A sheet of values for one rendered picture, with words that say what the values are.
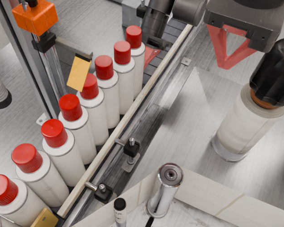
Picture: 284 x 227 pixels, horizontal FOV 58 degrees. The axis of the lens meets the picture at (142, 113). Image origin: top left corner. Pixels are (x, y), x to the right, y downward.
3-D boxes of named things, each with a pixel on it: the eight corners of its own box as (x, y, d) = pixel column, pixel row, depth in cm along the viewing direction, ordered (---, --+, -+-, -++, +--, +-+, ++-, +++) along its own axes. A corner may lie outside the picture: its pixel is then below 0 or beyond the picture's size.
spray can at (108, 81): (110, 133, 61) (104, 75, 44) (94, 121, 62) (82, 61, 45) (124, 119, 63) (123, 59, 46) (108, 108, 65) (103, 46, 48)
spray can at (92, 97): (102, 150, 58) (93, 95, 41) (82, 141, 59) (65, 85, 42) (112, 132, 61) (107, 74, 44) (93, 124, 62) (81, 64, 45)
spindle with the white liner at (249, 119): (243, 167, 58) (331, 82, 33) (206, 150, 60) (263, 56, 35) (252, 137, 62) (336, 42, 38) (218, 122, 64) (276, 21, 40)
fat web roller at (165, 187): (162, 222, 50) (179, 196, 35) (142, 211, 51) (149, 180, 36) (171, 202, 53) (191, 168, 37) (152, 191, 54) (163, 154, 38)
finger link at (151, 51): (143, 78, 62) (156, 40, 59) (117, 67, 63) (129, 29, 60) (151, 76, 68) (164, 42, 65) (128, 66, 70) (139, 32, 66)
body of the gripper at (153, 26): (162, 49, 59) (175, 16, 56) (124, 34, 61) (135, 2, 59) (169, 49, 65) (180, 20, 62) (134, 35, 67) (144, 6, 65)
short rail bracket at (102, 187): (108, 212, 56) (104, 197, 46) (84, 198, 57) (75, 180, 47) (116, 199, 57) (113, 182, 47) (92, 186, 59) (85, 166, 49)
